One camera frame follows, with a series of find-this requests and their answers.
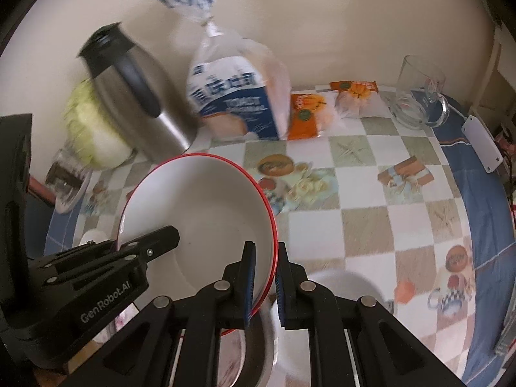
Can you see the checkered printed tablecloth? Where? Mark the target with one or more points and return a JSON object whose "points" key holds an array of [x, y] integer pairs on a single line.
{"points": [[412, 211]]}

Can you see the pink floral plate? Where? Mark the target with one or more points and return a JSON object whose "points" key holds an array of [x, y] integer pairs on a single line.
{"points": [[232, 356]]}

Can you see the orange snack packet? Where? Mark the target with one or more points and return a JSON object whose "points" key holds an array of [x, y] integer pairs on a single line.
{"points": [[358, 99], [311, 114]]}

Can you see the grey metal round pan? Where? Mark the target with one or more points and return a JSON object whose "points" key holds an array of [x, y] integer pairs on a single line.
{"points": [[259, 356]]}

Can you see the glass teapot brown handle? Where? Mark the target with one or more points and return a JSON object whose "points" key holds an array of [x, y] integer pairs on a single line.
{"points": [[67, 158]]}

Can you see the white floral tray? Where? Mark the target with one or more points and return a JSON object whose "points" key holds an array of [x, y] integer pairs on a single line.
{"points": [[68, 186]]}

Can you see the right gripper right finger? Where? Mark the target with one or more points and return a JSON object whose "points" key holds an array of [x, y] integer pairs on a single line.
{"points": [[353, 343]]}

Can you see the napa cabbage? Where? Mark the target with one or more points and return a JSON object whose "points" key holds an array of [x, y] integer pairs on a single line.
{"points": [[90, 133]]}

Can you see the small white oval bowl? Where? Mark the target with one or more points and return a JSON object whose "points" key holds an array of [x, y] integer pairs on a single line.
{"points": [[93, 236]]}

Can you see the red rimmed white bowl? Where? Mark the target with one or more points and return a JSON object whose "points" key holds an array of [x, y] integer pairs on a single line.
{"points": [[217, 207]]}

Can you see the clear glass mug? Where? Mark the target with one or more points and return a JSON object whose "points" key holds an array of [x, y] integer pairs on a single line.
{"points": [[418, 101]]}

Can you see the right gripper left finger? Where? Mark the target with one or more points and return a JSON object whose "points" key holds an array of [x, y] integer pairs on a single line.
{"points": [[175, 343]]}

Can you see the steel thermos jug black handle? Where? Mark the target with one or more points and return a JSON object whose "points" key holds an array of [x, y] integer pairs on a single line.
{"points": [[139, 97]]}

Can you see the toast bread bag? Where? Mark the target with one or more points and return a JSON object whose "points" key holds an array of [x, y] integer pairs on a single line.
{"points": [[239, 89]]}

